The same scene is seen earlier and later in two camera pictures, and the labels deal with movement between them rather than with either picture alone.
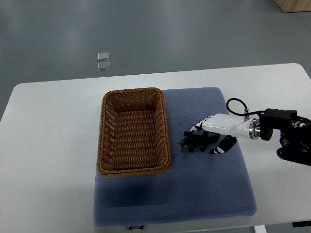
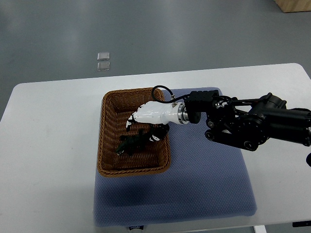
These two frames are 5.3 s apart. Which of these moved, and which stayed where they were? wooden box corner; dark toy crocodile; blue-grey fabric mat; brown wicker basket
Moved: dark toy crocodile
Stayed: wooden box corner; brown wicker basket; blue-grey fabric mat
